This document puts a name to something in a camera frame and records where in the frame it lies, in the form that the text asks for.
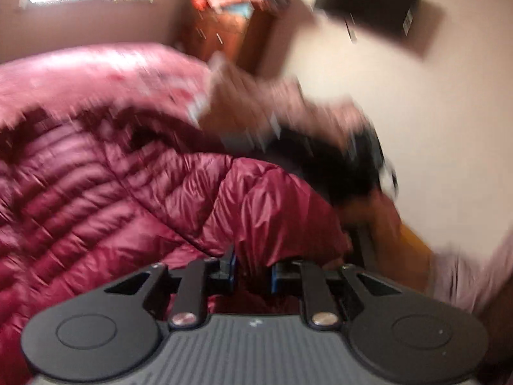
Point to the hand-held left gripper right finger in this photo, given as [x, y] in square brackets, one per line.
[276, 278]

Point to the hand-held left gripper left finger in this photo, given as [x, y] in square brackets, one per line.
[229, 268]

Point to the dark red down jacket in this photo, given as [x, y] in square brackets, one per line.
[140, 208]

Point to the person's right forearm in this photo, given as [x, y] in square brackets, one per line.
[461, 280]

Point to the person's right hand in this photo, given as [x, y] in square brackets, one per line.
[372, 228]

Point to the peach quilted garment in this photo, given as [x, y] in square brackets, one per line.
[260, 100]

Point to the wooden cabinet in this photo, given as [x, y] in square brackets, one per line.
[232, 36]

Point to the red heart printed blanket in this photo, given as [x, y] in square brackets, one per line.
[100, 72]

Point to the black wall television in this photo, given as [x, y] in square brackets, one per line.
[368, 2]

